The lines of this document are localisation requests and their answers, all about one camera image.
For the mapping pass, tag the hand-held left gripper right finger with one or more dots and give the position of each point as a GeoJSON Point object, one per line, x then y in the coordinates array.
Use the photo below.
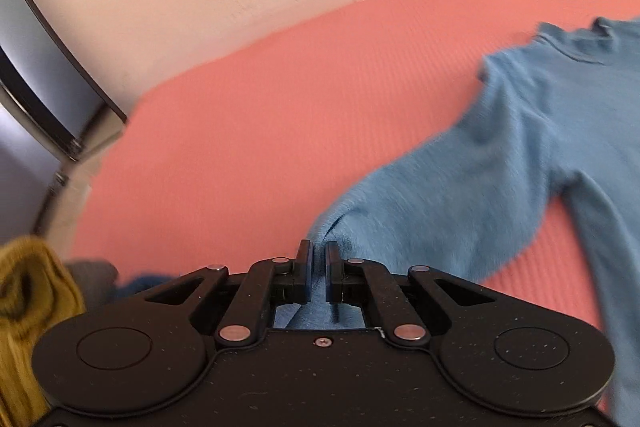
{"type": "Point", "coordinates": [331, 264]}

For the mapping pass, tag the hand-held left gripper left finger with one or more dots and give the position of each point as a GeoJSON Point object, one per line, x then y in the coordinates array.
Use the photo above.
{"type": "Point", "coordinates": [306, 264]}

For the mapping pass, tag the blue sweater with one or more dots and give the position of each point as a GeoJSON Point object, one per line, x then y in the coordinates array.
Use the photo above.
{"type": "Point", "coordinates": [500, 147]}

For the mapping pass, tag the pink ribbed mat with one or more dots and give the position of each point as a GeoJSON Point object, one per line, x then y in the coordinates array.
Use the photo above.
{"type": "Point", "coordinates": [280, 117]}

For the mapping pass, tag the dark blue fuzzy cloth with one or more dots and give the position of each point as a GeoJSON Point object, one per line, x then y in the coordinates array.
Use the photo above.
{"type": "Point", "coordinates": [145, 284]}

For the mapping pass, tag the grey cloth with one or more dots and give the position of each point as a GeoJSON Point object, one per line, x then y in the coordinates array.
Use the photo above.
{"type": "Point", "coordinates": [92, 279]}

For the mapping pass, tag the mustard yellow garment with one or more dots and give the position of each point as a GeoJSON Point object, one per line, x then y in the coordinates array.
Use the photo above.
{"type": "Point", "coordinates": [25, 297]}

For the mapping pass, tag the black framed panel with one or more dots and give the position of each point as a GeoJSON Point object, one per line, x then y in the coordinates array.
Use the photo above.
{"type": "Point", "coordinates": [45, 72]}

